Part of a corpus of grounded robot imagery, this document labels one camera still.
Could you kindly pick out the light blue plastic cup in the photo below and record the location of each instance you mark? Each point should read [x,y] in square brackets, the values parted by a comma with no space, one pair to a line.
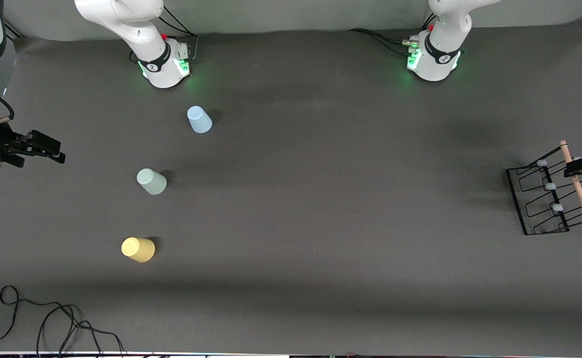
[200,121]

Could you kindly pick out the yellow plastic cup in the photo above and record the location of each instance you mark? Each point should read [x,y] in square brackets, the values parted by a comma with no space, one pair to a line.
[138,250]

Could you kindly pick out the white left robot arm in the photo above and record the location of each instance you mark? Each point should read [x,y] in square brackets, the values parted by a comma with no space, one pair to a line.
[440,59]

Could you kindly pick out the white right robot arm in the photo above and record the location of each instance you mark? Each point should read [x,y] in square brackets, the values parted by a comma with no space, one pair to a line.
[122,20]

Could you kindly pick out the pale green plastic cup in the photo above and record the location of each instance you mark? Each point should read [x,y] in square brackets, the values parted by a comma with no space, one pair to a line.
[152,182]

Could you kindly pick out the dark grey table cover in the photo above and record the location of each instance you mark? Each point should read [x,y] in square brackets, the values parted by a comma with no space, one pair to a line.
[320,223]

